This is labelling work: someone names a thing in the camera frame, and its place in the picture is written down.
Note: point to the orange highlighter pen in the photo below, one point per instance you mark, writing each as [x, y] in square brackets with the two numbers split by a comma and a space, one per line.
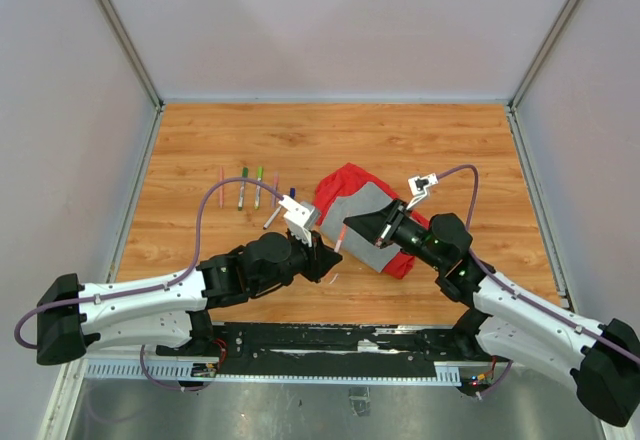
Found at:
[341, 238]

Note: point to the orange white pen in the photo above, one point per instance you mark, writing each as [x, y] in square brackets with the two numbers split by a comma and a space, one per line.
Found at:
[241, 196]

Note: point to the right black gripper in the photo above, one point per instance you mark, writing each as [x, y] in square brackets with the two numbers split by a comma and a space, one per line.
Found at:
[381, 225]

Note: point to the pink pen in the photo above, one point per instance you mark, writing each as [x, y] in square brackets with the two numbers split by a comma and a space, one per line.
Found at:
[221, 187]

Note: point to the purple pen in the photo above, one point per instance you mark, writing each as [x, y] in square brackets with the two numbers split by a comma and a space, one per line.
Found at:
[275, 188]

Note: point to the red and grey cloth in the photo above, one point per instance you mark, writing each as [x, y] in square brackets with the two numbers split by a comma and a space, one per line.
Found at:
[351, 191]

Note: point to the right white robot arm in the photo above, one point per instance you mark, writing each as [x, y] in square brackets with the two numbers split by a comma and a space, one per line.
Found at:
[598, 361]

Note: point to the white marker blue end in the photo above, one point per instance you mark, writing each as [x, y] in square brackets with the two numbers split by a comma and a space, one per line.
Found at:
[271, 219]

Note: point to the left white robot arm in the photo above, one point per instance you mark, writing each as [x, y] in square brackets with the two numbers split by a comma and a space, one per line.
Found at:
[171, 310]

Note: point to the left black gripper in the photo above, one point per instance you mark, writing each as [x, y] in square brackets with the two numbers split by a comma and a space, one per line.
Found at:
[321, 257]

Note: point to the white marker green end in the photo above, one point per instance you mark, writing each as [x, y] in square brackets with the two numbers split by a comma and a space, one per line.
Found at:
[257, 197]

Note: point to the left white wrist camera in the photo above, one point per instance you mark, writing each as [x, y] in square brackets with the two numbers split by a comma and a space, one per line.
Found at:
[300, 218]

